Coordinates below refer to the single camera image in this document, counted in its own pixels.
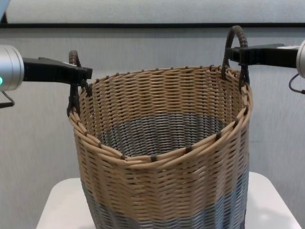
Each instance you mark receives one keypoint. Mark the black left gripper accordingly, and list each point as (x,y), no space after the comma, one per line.
(47,70)

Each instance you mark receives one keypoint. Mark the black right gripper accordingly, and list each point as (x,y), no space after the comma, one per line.
(271,56)

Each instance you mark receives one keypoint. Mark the tan grey black woven basket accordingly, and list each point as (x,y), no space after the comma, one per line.
(162,190)

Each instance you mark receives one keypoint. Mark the white rounded table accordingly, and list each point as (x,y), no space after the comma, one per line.
(269,202)

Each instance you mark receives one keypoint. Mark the black wall rail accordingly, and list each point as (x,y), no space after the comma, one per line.
(143,25)

